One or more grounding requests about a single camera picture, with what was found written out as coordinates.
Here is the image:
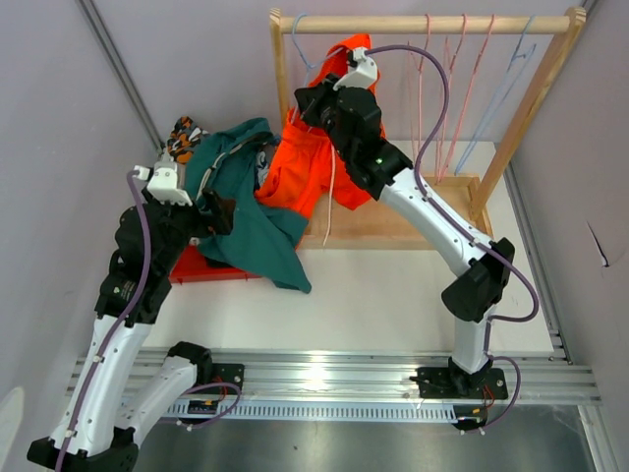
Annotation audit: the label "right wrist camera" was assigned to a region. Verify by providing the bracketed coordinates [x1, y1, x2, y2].
[333, 47, 378, 91]

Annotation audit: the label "blue orange patterned shorts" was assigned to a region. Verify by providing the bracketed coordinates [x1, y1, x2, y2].
[255, 146, 276, 190]

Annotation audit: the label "wooden clothes rack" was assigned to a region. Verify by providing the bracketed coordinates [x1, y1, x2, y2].
[269, 7, 587, 250]

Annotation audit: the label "orange black patterned shorts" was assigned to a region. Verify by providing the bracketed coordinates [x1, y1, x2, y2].
[166, 116, 210, 164]

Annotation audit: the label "red plastic bin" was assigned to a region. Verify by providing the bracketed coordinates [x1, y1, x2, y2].
[167, 142, 261, 285]

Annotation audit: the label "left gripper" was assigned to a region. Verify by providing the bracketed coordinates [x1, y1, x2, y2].
[143, 185, 236, 274]

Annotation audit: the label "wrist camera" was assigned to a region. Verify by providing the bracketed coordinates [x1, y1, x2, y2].
[333, 47, 378, 91]
[132, 151, 193, 207]

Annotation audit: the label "pink hanger of patterned shorts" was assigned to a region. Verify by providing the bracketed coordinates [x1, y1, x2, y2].
[433, 13, 468, 186]

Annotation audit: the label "pink hanger of navy shorts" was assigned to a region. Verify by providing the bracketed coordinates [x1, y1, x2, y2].
[437, 15, 495, 183]

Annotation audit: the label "pink hanger of teal shorts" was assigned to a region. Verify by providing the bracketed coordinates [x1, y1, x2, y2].
[407, 14, 431, 160]

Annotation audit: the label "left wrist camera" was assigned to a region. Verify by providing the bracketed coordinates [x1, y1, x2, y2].
[132, 151, 193, 207]

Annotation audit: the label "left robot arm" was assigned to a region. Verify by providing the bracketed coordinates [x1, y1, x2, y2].
[27, 190, 235, 471]

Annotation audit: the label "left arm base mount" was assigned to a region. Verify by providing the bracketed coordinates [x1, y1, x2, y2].
[206, 363, 246, 398]

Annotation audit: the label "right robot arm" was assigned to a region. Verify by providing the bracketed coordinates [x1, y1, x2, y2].
[295, 74, 515, 397]

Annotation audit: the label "teal green shorts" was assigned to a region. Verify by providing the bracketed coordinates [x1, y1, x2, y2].
[185, 118, 312, 294]

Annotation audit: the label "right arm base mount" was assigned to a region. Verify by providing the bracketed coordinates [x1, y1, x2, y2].
[408, 367, 509, 400]

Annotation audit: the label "aluminium rail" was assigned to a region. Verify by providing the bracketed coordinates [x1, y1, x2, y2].
[122, 348, 601, 427]

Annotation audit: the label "blue hanger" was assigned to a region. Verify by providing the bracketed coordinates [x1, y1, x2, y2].
[454, 15, 537, 175]
[288, 13, 347, 124]

